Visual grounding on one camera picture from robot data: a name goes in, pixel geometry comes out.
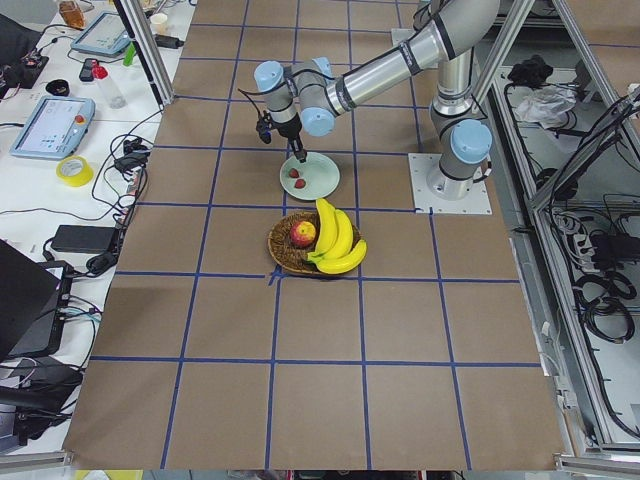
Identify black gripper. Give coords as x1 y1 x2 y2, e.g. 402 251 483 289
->
273 113 307 163

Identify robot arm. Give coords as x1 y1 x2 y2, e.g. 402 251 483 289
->
254 0 500 200

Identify light green plate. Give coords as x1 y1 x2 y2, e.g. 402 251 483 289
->
280 152 341 201

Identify red apple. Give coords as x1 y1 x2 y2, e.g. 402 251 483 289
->
289 220 317 249

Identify woven wicker basket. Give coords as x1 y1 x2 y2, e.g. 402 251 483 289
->
267 211 368 277

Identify yellow banana bunch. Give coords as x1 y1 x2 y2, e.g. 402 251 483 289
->
305 198 368 275

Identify paper cup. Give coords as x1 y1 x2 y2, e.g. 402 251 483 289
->
149 12 168 35

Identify green marker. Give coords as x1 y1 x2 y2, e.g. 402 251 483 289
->
123 42 136 67

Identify clear plastic bottle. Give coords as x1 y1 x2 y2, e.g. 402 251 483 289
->
91 63 126 109

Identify black power brick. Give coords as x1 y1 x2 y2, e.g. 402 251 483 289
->
51 225 117 253

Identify blue teach pendant far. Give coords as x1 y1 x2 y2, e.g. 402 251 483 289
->
70 11 131 57

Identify blue teach pendant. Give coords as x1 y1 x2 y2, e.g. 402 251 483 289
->
70 11 131 57
10 96 96 161

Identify yellow tape roll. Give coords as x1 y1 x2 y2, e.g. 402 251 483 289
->
56 155 94 188

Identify blue teach pendant near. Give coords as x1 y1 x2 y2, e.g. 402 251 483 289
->
10 96 96 161

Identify black bowl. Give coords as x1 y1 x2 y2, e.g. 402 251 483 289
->
45 79 70 97

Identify black laptop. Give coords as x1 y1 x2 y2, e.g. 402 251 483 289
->
1 242 72 361

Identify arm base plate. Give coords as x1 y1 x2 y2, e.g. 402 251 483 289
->
408 153 492 215

